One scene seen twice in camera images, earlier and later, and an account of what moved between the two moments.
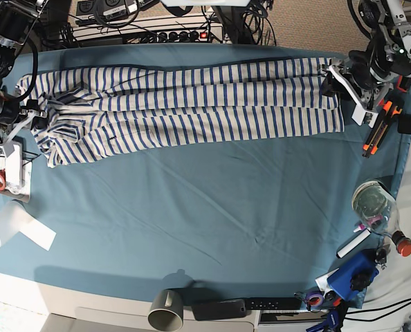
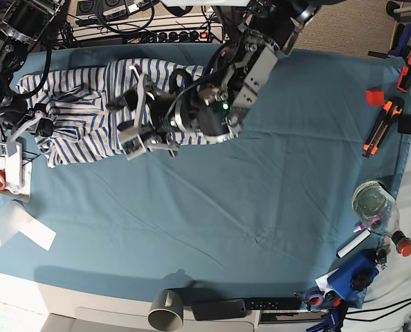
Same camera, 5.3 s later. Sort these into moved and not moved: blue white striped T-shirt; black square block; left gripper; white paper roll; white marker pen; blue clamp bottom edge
Moved: left gripper; blue white striped T-shirt
Not moved: white paper roll; black square block; white marker pen; blue clamp bottom edge
